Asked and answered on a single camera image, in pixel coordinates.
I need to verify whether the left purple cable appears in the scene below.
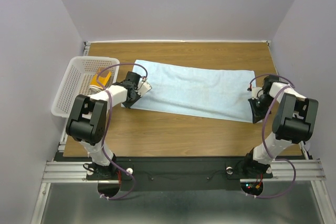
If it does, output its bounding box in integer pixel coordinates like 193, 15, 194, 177
96, 62, 149, 200

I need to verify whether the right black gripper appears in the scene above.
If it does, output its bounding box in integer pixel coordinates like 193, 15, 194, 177
248, 94, 276, 123

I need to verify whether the aluminium frame rail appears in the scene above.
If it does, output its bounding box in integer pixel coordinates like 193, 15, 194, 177
42, 159, 327, 183

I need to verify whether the light blue towel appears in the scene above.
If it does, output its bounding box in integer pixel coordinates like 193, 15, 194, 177
132, 60, 255, 123

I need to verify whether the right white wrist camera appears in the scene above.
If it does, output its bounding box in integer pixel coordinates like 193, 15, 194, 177
247, 83, 263, 101

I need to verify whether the white plastic basket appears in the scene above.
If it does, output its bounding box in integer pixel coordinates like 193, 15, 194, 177
51, 56, 120, 118

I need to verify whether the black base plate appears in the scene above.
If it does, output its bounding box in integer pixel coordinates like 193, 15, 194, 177
70, 157, 300, 191

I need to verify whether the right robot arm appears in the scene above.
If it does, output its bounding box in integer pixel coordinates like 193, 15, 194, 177
241, 74, 319, 177

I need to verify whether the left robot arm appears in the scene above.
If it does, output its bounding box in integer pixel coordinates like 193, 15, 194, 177
66, 71, 152, 179

